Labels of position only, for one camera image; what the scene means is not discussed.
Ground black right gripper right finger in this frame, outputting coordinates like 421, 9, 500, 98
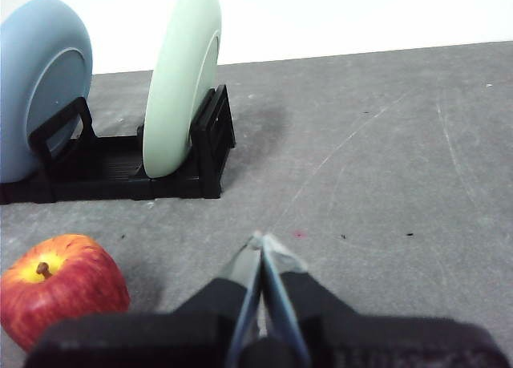
260, 233, 511, 368

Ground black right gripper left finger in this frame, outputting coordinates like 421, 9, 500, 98
23, 230, 264, 368

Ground red apple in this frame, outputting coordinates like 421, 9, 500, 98
0, 234, 131, 353

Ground black plate rack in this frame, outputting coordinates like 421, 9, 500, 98
0, 84, 236, 204

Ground pale green plate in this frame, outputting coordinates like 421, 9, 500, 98
143, 0, 223, 180

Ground blue plate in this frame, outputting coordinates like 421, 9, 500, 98
0, 0, 94, 184

